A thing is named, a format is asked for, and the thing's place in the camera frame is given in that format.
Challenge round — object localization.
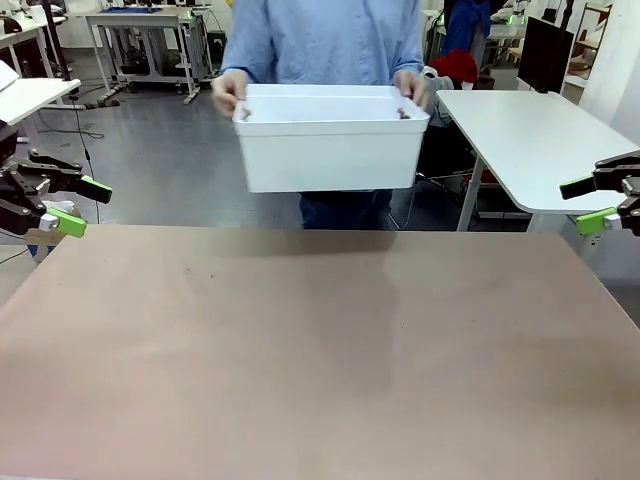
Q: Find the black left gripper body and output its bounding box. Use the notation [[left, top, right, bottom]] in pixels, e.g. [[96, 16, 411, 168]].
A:
[[0, 117, 22, 199]]

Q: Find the white plastic basket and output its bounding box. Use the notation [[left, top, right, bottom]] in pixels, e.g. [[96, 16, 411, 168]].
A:
[[231, 83, 432, 195]]

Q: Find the person's left forearm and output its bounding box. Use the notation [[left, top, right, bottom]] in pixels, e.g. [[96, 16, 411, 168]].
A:
[[387, 19, 426, 76]]

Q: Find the person's right forearm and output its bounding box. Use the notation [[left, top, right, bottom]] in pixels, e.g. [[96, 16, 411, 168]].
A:
[[220, 19, 276, 81]]

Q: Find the person's right hand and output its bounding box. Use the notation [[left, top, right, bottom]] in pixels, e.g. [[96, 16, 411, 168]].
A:
[[210, 69, 251, 122]]

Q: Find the person's left hand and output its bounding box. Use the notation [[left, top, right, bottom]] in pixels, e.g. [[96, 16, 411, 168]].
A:
[[392, 69, 429, 121]]

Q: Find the cardboard box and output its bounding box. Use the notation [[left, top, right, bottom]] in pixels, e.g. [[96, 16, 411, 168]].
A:
[[21, 227, 70, 264]]

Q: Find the white side table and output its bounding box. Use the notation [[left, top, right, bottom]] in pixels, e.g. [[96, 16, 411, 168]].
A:
[[0, 77, 82, 127]]

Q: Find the white table with rounded corners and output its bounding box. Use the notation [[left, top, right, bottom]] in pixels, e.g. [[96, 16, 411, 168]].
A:
[[434, 89, 640, 234]]

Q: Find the black pole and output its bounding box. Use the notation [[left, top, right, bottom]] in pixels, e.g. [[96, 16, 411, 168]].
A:
[[41, 0, 72, 82]]

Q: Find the black monitor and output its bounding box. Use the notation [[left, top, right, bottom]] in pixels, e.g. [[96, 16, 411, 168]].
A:
[[517, 15, 576, 95]]

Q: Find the black chair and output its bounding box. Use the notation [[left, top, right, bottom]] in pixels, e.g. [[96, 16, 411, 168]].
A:
[[413, 122, 482, 204]]

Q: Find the white-framed workbench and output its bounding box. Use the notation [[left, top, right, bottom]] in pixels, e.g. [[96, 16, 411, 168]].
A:
[[84, 10, 202, 105]]

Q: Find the red cloth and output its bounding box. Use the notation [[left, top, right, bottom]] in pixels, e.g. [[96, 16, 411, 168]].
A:
[[428, 48, 479, 84]]

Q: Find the blue jacket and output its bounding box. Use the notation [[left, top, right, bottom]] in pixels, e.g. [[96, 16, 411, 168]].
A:
[[439, 0, 494, 60]]

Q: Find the person in light blue shirt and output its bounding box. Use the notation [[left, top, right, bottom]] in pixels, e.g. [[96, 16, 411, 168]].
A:
[[219, 0, 426, 231]]

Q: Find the black cable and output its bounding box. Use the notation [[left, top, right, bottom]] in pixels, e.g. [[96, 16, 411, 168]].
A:
[[72, 97, 105, 224]]

